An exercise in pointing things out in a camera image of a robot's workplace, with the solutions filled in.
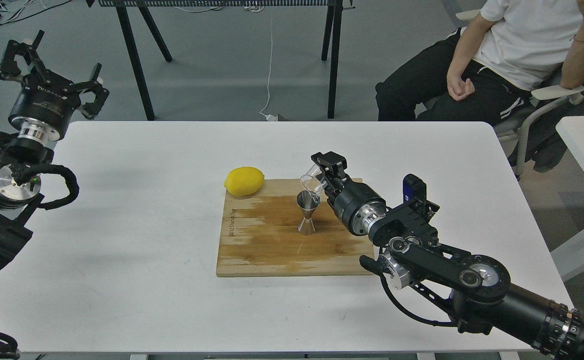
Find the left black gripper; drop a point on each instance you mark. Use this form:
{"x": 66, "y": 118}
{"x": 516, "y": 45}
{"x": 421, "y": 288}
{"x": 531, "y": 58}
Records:
{"x": 46, "y": 102}

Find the person right hand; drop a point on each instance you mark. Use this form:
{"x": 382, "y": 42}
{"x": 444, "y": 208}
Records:
{"x": 458, "y": 88}

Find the yellow lemon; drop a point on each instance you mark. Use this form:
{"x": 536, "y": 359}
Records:
{"x": 244, "y": 181}

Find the seated person white shirt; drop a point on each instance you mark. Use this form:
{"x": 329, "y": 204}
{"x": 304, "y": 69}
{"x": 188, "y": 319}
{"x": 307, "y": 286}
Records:
{"x": 486, "y": 70}

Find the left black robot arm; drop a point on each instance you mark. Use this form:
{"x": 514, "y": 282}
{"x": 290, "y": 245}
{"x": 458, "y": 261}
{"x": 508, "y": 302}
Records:
{"x": 28, "y": 178}

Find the wooden cutting board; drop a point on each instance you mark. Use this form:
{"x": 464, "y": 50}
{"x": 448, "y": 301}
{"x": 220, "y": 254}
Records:
{"x": 260, "y": 238}

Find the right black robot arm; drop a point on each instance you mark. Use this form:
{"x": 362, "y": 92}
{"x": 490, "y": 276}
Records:
{"x": 475, "y": 291}

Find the grey office chair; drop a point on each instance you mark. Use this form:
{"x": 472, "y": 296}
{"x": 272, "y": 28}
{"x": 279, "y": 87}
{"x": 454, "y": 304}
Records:
{"x": 542, "y": 115}

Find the steel jigger measuring cup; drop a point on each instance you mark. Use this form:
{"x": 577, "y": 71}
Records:
{"x": 308, "y": 202}

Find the small clear glass cup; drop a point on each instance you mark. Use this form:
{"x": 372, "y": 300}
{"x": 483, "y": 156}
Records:
{"x": 313, "y": 181}

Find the black metal table frame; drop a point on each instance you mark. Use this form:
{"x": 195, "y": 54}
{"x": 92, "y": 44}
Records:
{"x": 228, "y": 49}

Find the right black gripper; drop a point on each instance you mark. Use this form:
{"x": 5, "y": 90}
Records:
{"x": 356, "y": 204}

